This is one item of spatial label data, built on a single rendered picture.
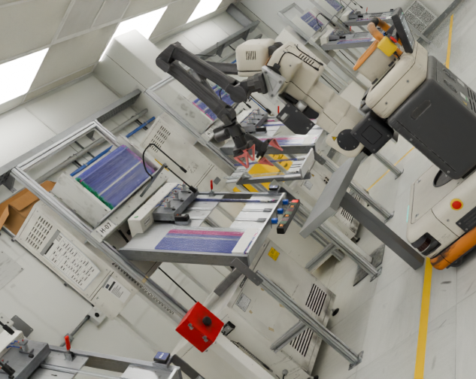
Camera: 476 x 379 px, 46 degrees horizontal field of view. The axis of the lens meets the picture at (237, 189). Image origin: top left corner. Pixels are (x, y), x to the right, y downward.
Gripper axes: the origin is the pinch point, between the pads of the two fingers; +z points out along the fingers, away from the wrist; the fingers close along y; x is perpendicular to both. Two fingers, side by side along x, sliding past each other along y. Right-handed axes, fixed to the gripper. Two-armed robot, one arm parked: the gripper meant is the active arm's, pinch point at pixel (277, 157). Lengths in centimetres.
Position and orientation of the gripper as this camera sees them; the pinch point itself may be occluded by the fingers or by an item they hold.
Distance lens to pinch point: 288.4
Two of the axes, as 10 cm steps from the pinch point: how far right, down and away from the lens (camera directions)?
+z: 8.3, 5.4, -1.3
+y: -4.4, 7.8, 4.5
